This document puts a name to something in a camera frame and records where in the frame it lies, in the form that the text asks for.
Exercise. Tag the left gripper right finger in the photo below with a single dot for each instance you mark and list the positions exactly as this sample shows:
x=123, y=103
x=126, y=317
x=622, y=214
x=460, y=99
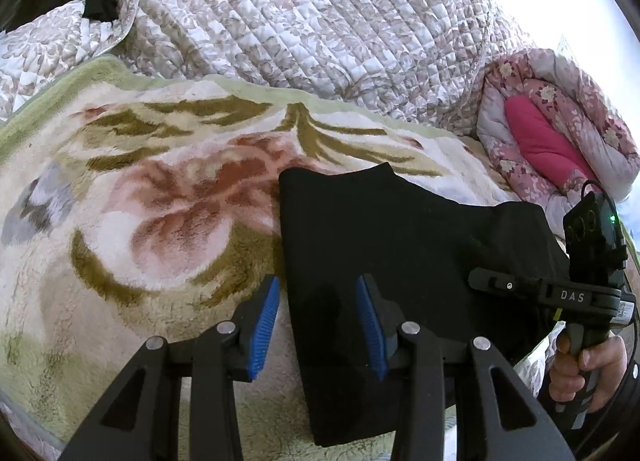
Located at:
x=498, y=417

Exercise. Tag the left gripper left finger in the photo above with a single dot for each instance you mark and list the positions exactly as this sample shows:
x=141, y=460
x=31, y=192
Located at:
x=137, y=417

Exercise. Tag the black pants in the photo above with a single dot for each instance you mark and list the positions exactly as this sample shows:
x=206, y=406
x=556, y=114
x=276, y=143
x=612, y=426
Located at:
x=420, y=249

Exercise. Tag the person's right hand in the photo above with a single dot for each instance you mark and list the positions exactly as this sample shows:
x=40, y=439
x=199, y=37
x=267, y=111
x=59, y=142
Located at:
x=565, y=374

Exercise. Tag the pink floral comforter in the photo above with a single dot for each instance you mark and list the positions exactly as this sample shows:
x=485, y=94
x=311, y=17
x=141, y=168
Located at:
x=552, y=134

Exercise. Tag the floral plush blanket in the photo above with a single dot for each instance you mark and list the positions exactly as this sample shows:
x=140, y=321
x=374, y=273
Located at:
x=133, y=207

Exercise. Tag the white quilted bedspread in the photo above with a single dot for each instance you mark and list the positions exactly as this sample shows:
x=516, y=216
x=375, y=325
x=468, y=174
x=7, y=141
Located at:
x=421, y=61

